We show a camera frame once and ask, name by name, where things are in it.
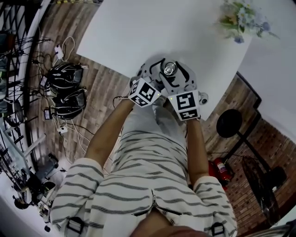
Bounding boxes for person's light shoe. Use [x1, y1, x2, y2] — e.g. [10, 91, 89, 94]
[152, 97, 167, 110]

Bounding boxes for white frame glass desk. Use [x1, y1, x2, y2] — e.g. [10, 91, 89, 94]
[0, 128, 47, 176]

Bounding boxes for black standing fan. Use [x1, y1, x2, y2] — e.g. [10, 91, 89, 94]
[216, 110, 289, 227]

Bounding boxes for black round stool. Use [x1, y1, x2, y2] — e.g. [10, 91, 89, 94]
[10, 100, 39, 125]

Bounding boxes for grey strap with buckle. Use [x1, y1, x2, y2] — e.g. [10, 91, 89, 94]
[211, 221, 226, 237]
[66, 217, 85, 237]

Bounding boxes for small metal jar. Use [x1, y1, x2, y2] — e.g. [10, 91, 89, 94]
[160, 60, 179, 78]

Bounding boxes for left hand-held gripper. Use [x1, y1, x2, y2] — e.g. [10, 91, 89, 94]
[128, 57, 166, 108]

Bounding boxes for person's right forearm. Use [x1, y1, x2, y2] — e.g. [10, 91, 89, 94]
[186, 118, 210, 186]

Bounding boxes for pale flower bouquet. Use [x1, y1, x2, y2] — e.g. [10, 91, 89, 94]
[215, 0, 280, 44]

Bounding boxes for round silver metal knob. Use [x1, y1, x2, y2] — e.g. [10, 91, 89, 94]
[163, 60, 178, 76]

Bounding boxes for person's left forearm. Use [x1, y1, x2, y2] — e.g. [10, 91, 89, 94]
[84, 98, 135, 173]

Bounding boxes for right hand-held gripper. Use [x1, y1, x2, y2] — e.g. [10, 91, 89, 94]
[159, 61, 201, 121]

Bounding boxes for white table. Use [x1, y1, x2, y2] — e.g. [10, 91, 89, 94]
[76, 0, 253, 121]

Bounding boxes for person's striped white shirt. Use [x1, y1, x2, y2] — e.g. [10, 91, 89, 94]
[49, 126, 238, 237]

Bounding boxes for person's grey trousers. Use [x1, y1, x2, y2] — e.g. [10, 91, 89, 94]
[122, 99, 185, 139]

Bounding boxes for person's bare chest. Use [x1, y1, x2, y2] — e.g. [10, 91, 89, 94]
[124, 209, 209, 237]

